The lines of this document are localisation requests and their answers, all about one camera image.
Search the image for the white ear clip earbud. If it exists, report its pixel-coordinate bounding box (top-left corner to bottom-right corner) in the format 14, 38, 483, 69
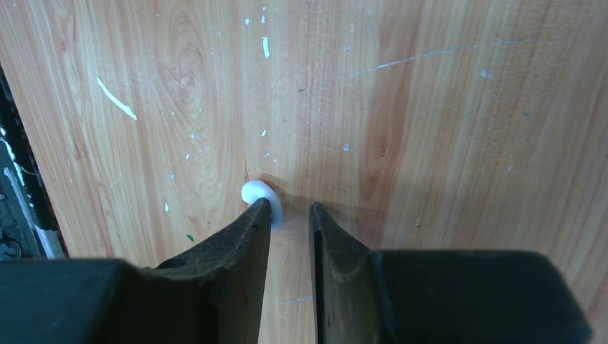
241, 180, 284, 231

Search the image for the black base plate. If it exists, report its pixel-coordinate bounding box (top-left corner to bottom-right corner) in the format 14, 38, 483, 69
1, 71, 67, 261

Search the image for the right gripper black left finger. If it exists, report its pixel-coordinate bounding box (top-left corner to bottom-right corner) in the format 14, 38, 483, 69
1, 199, 271, 343

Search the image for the small white plastic sliver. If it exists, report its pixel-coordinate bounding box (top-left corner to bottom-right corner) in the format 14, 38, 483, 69
96, 77, 138, 121

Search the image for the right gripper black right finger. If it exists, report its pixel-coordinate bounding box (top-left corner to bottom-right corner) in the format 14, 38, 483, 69
309, 203, 592, 343

